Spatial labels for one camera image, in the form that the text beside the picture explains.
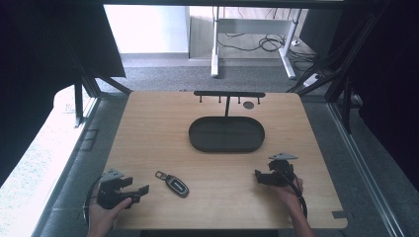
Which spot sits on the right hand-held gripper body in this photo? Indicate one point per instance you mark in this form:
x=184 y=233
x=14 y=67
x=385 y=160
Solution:
x=281 y=171

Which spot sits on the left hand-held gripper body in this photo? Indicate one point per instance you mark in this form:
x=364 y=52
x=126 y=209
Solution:
x=108 y=194

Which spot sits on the person's left hand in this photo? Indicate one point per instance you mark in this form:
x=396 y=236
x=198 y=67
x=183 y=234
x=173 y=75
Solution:
x=105 y=215

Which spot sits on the person's right hand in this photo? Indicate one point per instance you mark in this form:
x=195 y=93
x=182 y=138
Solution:
x=289 y=195

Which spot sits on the black car key fob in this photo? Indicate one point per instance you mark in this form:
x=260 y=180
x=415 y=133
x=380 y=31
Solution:
x=177 y=185

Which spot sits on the black key rack with tray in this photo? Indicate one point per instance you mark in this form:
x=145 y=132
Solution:
x=226 y=134

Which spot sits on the dark floor plate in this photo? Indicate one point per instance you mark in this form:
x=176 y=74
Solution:
x=89 y=140

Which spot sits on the grey round table cap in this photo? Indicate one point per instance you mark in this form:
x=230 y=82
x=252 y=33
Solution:
x=248 y=105

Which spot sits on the white power strip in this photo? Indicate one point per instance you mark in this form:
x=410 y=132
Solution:
x=311 y=80

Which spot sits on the black curtain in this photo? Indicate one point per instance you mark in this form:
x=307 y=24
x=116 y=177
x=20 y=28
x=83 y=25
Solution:
x=388 y=65
x=33 y=65

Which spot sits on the aluminium floor rail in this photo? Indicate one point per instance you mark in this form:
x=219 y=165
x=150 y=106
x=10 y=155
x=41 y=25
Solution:
x=362 y=171

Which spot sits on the black metal frame strut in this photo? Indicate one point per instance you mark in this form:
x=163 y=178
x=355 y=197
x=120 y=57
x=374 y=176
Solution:
x=78 y=102
x=346 y=95

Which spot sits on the white desk frame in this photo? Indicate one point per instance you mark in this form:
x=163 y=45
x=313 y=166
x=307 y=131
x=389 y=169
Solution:
x=214 y=49

